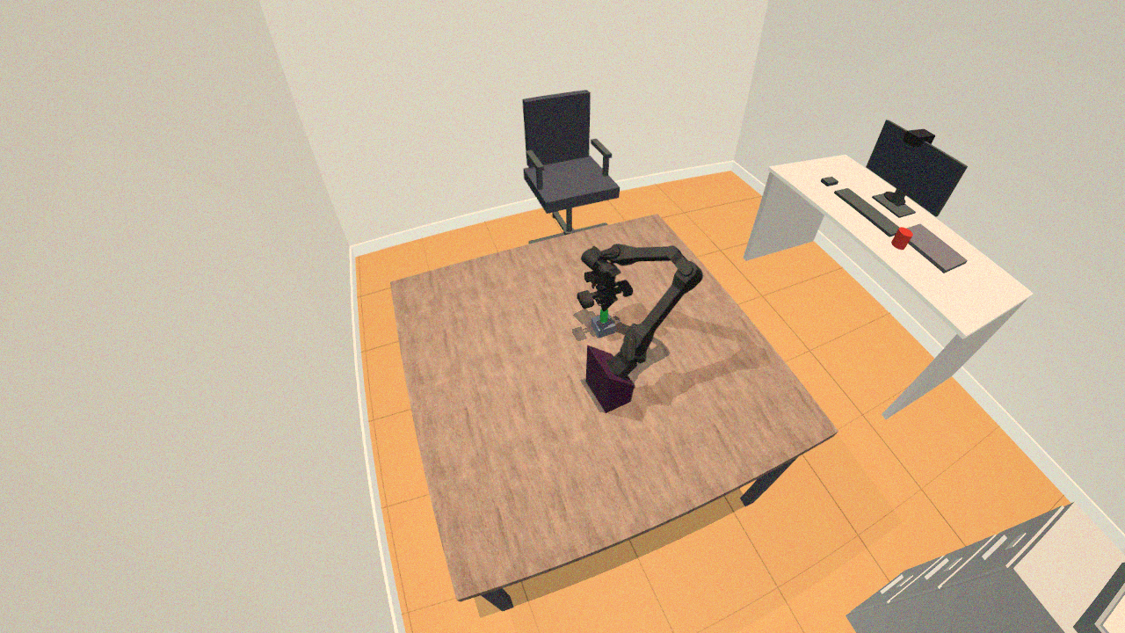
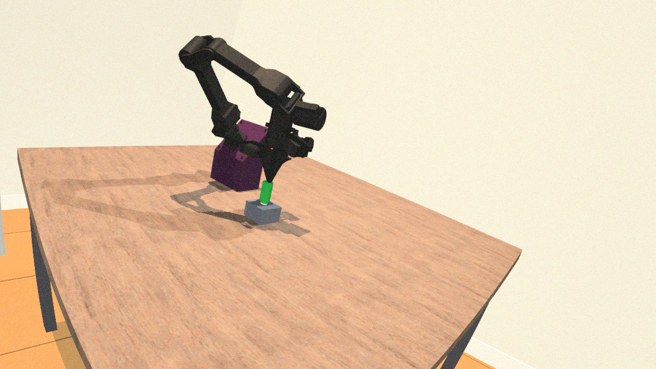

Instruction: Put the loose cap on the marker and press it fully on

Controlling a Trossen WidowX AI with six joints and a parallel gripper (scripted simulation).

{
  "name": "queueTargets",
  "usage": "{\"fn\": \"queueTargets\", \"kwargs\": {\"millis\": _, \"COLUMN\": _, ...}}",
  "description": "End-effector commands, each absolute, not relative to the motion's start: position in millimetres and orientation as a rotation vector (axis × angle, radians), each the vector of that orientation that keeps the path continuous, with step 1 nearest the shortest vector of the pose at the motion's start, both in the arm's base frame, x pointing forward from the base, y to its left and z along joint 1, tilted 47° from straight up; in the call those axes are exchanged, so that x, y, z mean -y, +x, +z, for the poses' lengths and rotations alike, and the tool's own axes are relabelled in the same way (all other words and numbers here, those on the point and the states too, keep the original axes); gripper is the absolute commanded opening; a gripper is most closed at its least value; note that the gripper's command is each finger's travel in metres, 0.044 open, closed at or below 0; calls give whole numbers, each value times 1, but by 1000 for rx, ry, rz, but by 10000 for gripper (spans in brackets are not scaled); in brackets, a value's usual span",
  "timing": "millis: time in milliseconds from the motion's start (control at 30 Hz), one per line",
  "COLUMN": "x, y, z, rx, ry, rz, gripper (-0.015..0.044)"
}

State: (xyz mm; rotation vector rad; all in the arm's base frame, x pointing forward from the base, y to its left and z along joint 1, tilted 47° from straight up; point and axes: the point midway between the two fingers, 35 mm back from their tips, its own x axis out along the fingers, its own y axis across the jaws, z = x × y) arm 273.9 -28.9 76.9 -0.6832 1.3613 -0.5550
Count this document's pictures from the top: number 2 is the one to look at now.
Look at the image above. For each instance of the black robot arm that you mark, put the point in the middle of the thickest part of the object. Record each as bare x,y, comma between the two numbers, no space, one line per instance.
272,86

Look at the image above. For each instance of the green marker cap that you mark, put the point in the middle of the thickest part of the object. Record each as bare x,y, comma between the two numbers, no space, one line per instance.
266,189

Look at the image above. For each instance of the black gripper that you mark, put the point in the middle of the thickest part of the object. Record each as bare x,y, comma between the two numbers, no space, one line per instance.
272,159

